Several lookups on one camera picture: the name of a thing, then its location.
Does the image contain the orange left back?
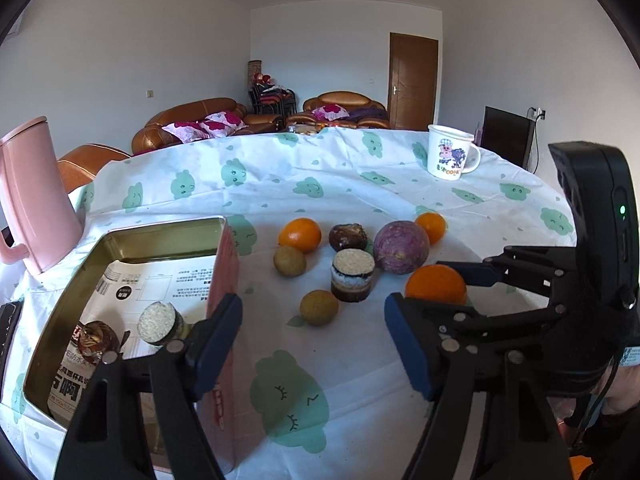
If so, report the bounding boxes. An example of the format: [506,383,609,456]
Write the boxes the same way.
[278,218,322,254]

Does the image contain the white cloud-print tablecloth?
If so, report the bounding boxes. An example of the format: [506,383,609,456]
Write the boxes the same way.
[1,128,576,479]

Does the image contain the printed paper sheet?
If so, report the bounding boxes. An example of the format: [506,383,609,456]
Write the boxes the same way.
[48,256,216,427]

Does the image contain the stacked dark chairs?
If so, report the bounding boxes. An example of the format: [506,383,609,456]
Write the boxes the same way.
[248,73,297,117]

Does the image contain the person's hand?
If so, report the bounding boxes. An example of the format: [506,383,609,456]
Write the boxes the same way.
[602,365,640,415]

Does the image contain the pink floral cushion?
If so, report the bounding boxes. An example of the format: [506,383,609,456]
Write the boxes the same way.
[162,122,214,144]
[201,110,246,138]

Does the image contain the large orange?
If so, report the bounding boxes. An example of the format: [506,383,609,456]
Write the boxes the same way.
[405,264,468,306]

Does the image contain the brown-green round fruit back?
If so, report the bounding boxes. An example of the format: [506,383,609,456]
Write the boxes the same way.
[272,246,307,278]

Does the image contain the pink floral cushion left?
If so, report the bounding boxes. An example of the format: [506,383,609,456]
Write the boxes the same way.
[162,122,214,144]

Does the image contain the brown leather armchair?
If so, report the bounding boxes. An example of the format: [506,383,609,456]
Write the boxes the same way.
[58,144,129,193]

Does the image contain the black smartphone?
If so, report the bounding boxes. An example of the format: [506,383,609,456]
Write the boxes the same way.
[0,298,24,387]

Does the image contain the pink cushion on small sofa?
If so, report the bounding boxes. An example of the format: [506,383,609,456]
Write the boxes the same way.
[311,103,349,122]

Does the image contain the brown wooden door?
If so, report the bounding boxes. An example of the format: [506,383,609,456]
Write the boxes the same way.
[387,32,439,131]

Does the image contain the wrapped brown pastry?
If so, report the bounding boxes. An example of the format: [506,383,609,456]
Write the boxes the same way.
[77,321,120,365]

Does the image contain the small orange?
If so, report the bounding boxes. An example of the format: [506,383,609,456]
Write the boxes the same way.
[414,211,447,245]

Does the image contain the metal tin box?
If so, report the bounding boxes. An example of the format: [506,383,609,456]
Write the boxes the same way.
[24,217,243,479]

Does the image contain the rice-topped cake in tin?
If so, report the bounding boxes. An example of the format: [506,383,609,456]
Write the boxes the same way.
[137,301,191,347]

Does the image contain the brown-green round fruit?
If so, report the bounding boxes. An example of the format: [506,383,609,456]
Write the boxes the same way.
[272,246,307,278]
[299,289,340,326]

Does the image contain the purple round fruit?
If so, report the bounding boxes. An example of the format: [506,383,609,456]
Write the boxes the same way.
[373,221,431,275]

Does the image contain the black television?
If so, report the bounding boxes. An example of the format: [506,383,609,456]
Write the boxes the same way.
[480,106,535,169]

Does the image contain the white cartoon mug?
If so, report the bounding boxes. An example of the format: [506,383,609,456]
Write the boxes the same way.
[427,125,482,181]

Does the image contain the small brown leather sofa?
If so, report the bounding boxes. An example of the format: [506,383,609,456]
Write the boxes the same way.
[286,91,390,131]

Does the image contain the pink electric kettle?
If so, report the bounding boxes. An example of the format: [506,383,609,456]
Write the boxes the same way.
[1,116,84,276]

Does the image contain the brown-green round fruit front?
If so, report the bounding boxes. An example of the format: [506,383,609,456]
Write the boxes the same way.
[299,289,340,326]

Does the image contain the dark brown dried fruit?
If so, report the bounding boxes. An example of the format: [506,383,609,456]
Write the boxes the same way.
[329,222,369,252]

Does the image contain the pink floral cushion right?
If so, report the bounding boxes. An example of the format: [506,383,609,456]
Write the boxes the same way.
[201,110,246,138]

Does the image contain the long brown leather sofa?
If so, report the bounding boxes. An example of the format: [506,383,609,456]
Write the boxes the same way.
[131,98,284,155]

